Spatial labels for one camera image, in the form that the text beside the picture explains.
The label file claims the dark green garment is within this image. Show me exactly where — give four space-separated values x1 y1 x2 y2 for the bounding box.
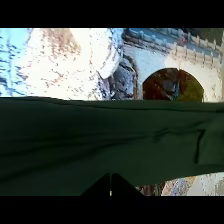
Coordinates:
0 95 224 197

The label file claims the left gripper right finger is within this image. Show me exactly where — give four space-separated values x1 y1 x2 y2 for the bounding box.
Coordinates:
111 172 143 197

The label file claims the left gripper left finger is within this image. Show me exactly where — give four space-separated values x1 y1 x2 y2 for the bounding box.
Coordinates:
80 172 112 197

